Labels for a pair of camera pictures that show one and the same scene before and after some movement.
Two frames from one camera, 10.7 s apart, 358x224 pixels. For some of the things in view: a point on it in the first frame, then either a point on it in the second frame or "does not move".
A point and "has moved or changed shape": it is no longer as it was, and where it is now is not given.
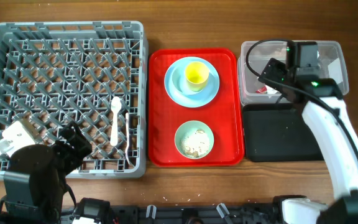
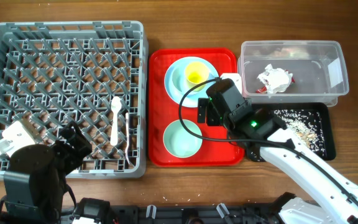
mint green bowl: x=194 y=139 has moved or changed shape
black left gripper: x=73 y=158 does not move
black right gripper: x=273 y=68 -> x=202 y=102
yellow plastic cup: x=197 y=75 does not move
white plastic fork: x=127 y=147 does not move
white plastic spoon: x=115 y=104 does not move
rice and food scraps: x=197 y=144 -> x=307 y=124
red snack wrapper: x=262 y=90 does not move
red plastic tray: x=222 y=116 does not move
